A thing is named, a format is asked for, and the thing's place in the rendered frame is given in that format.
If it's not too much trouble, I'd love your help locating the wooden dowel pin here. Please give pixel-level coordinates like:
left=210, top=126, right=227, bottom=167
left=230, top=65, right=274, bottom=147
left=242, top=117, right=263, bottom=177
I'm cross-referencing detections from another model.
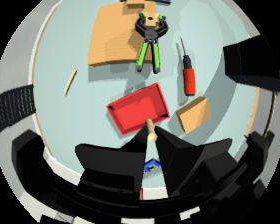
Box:
left=145, top=119, right=157, bottom=142

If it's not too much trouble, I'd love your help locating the red shallow tray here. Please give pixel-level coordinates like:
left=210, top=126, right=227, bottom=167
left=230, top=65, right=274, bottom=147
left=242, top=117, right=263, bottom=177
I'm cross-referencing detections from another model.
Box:
left=106, top=83, right=170, bottom=136

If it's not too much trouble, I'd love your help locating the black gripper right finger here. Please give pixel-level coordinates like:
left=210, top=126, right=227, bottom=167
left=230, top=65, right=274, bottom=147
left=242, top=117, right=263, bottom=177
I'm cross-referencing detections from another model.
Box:
left=155, top=126, right=233, bottom=197

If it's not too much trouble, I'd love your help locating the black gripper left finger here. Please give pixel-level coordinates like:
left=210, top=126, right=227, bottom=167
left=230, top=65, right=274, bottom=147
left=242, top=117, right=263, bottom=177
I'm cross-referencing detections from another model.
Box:
left=75, top=126, right=148, bottom=199

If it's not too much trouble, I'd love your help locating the blue c-shaped clamp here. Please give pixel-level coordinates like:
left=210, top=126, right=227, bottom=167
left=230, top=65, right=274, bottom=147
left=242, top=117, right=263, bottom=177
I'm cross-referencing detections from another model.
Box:
left=144, top=158, right=161, bottom=173

